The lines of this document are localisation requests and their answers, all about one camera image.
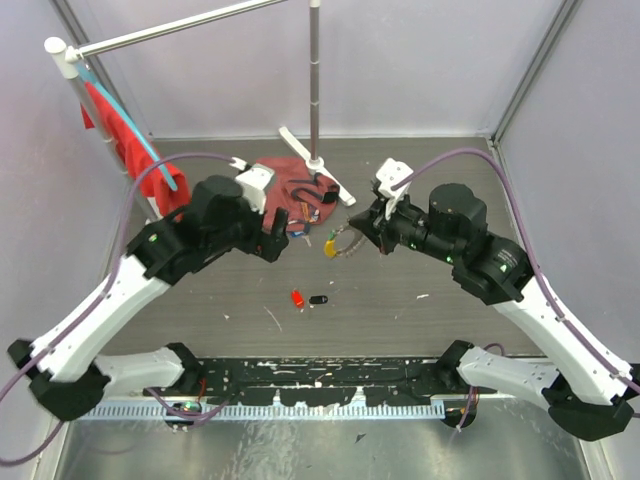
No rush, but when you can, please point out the red tagged key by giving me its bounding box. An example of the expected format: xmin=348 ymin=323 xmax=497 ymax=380
xmin=291 ymin=290 xmax=306 ymax=310

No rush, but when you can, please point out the black tagged key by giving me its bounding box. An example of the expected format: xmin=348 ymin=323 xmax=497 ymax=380
xmin=308 ymin=295 xmax=329 ymax=306

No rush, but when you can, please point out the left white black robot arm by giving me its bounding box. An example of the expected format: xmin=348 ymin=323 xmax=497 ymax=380
xmin=8 ymin=165 xmax=289 ymax=422

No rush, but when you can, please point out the white slotted cable duct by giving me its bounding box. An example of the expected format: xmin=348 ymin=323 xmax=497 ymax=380
xmin=81 ymin=395 xmax=445 ymax=421

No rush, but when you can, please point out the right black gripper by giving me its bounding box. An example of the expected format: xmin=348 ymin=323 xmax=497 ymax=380
xmin=349 ymin=186 xmax=461 ymax=265

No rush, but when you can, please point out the blue clothes hanger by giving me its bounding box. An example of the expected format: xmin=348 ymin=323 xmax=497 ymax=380
xmin=76 ymin=63 xmax=178 ymax=191

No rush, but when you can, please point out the keyring with yellow tag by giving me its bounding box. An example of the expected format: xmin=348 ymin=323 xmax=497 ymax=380
xmin=323 ymin=224 xmax=367 ymax=259

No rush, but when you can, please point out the red hanging cloth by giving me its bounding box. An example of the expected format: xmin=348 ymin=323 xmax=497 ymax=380
xmin=84 ymin=82 xmax=191 ymax=216

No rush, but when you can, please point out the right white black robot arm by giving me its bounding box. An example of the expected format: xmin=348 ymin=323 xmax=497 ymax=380
xmin=348 ymin=183 xmax=639 ymax=441

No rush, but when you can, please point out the aluminium frame post right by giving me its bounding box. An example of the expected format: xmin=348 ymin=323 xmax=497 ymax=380
xmin=488 ymin=0 xmax=583 ymax=147

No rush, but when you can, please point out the aluminium frame post left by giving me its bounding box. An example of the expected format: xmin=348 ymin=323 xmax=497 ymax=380
xmin=46 ymin=0 xmax=153 ymax=138

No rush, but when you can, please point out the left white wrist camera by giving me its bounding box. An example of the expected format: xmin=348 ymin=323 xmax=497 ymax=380
xmin=231 ymin=157 xmax=276 ymax=214

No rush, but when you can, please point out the aluminium frame post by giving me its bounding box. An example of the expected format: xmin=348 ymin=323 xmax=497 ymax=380
xmin=488 ymin=0 xmax=583 ymax=147
xmin=46 ymin=0 xmax=153 ymax=138

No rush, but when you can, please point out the white metal clothes rack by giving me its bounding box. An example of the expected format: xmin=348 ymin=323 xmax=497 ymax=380
xmin=43 ymin=0 xmax=357 ymax=226

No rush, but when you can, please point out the blue tagged key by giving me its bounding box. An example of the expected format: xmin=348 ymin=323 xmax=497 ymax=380
xmin=287 ymin=222 xmax=312 ymax=247

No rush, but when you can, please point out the maroon cloth bag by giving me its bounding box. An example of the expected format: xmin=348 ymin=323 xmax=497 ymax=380
xmin=256 ymin=157 xmax=340 ymax=232

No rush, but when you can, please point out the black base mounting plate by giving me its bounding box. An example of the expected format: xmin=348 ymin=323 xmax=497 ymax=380
xmin=156 ymin=357 xmax=469 ymax=407

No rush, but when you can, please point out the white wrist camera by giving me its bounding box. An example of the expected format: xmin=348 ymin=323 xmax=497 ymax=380
xmin=231 ymin=157 xmax=276 ymax=214
xmin=373 ymin=158 xmax=414 ymax=220

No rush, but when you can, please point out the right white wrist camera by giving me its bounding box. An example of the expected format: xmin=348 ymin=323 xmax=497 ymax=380
xmin=373 ymin=158 xmax=414 ymax=220

